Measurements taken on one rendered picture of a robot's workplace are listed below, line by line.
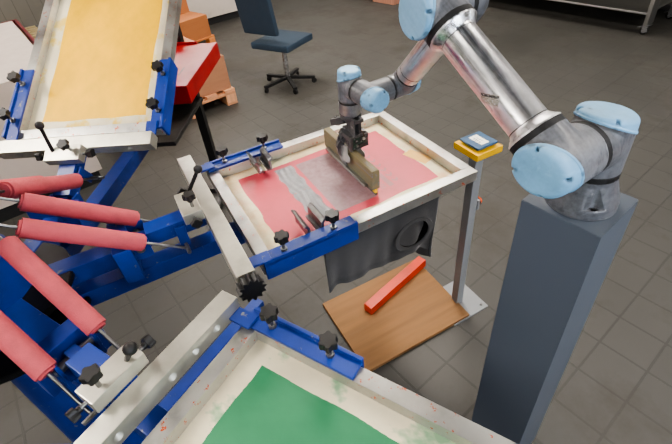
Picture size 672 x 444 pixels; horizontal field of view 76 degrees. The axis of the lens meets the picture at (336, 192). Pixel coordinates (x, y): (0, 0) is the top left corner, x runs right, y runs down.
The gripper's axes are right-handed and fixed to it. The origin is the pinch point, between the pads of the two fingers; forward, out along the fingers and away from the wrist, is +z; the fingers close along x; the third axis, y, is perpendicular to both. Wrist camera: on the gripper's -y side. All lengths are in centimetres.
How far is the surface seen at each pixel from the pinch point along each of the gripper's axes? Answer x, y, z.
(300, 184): -19.5, -2.1, 4.1
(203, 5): 93, -595, 91
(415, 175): 17.0, 16.6, 4.2
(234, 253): -52, 26, -5
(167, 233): -66, 4, -2
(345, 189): -7.6, 9.1, 4.4
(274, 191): -28.7, -4.6, 4.9
